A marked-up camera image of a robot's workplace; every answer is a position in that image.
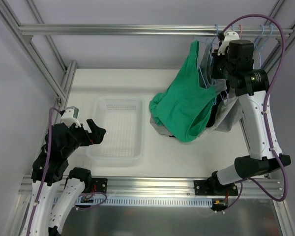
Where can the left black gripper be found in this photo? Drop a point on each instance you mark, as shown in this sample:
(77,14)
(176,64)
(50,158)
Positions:
(86,136)

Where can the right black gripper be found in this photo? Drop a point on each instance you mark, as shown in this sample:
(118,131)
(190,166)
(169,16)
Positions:
(217,65)

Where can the light grey tank top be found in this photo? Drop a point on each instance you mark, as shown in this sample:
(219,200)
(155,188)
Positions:
(230,114)

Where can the green tank top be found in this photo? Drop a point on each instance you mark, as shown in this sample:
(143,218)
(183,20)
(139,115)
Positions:
(185,86)

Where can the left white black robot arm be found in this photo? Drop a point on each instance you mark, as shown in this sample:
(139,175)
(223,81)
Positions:
(45,217)

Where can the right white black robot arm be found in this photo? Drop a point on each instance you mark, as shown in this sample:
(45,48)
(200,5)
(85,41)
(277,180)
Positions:
(233,61)

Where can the blue hanger far right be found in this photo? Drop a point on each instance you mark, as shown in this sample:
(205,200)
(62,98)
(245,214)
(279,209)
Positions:
(266,40)

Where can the black tank top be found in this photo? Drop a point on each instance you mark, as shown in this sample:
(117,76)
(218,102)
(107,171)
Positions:
(190,119)

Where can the white plastic basket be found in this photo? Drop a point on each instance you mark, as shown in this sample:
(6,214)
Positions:
(123,119)

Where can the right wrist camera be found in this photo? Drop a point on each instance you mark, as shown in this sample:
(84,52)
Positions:
(228,37)

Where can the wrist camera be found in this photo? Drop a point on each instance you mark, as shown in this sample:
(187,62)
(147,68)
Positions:
(70,117)
(228,37)

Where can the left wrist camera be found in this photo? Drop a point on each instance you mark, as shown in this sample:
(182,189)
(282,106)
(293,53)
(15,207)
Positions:
(70,117)

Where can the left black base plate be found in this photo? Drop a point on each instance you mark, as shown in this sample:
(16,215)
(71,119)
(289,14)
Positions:
(98,185)

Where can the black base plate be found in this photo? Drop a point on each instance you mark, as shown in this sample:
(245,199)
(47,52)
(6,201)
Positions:
(203,187)
(98,185)

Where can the left aluminium frame post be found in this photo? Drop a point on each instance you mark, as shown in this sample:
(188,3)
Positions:
(31,73)

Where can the white slotted cable duct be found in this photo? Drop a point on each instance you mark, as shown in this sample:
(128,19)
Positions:
(144,201)

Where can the aluminium front rail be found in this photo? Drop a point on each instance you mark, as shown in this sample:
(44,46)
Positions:
(170,187)

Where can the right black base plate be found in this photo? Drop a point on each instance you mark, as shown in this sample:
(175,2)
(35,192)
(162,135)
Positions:
(203,187)

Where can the aluminium hanging rail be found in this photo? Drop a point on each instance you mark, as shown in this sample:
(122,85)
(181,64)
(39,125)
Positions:
(121,29)

